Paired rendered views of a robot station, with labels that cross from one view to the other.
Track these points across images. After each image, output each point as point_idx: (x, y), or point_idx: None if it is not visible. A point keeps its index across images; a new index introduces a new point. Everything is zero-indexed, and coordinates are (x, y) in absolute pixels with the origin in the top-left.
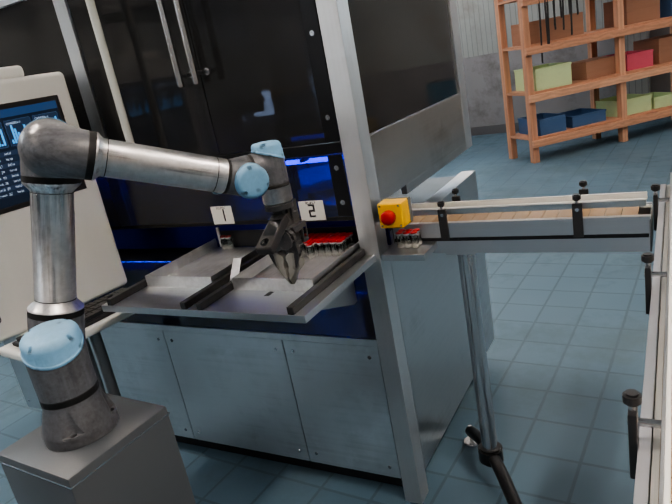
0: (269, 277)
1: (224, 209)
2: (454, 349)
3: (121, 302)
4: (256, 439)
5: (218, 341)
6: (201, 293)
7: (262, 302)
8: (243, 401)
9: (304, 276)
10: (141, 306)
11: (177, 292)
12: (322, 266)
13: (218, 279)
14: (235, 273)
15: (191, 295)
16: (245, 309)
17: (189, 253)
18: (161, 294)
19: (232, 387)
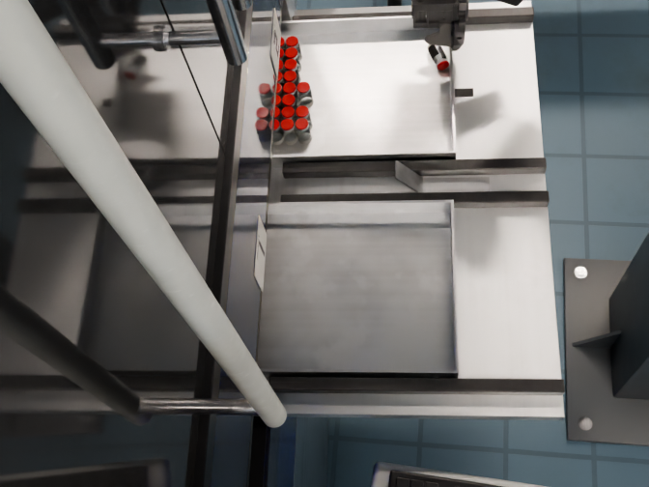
0: (400, 129)
1: (259, 238)
2: None
3: (542, 374)
4: (324, 454)
5: (299, 445)
6: (500, 191)
7: (497, 83)
8: (316, 446)
9: (393, 71)
10: (550, 304)
11: (479, 275)
12: (348, 65)
13: (440, 197)
14: (413, 179)
15: (517, 199)
16: (526, 94)
17: (311, 369)
18: (492, 306)
19: (312, 460)
